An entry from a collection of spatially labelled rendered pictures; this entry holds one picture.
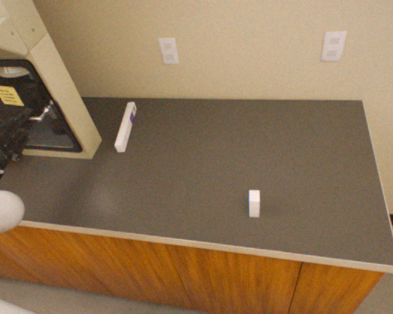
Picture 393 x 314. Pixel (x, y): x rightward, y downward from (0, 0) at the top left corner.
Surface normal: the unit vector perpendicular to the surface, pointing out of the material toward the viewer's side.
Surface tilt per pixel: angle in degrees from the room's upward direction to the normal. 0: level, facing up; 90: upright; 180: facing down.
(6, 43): 90
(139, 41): 90
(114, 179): 0
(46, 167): 0
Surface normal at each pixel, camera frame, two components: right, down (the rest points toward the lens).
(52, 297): -0.14, -0.66
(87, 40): -0.20, 0.75
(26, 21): 0.97, 0.06
